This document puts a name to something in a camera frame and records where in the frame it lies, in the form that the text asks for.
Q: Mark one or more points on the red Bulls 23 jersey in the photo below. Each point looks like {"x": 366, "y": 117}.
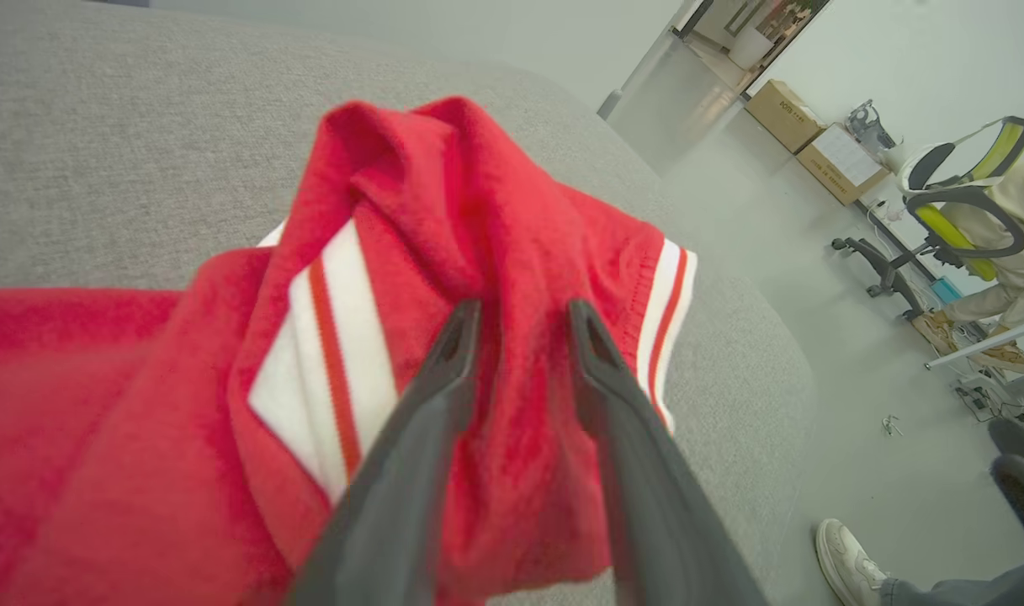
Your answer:
{"x": 495, "y": 210}

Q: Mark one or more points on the white sneaker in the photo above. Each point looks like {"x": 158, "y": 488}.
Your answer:
{"x": 848, "y": 560}

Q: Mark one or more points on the small metal item on floor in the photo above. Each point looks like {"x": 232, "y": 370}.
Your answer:
{"x": 890, "y": 425}

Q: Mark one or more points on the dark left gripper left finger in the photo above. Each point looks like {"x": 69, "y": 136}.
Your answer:
{"x": 394, "y": 505}

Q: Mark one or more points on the grey trouser leg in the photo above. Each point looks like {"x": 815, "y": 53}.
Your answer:
{"x": 983, "y": 589}

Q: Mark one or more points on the small brown cardboard box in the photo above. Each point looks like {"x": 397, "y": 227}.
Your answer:
{"x": 781, "y": 114}

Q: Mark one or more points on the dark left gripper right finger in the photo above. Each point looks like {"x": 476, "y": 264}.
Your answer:
{"x": 655, "y": 505}

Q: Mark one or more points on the black chair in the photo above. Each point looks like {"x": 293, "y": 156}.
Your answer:
{"x": 1021, "y": 475}

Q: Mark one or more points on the grey floor machine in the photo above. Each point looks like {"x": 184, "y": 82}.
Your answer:
{"x": 869, "y": 126}

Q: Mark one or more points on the cardboard box with white label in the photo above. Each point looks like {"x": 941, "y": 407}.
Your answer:
{"x": 844, "y": 164}

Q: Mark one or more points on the white desk bar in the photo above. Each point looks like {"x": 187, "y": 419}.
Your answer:
{"x": 983, "y": 349}

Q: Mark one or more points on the office chair with yellow cushion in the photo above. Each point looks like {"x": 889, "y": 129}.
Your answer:
{"x": 970, "y": 195}

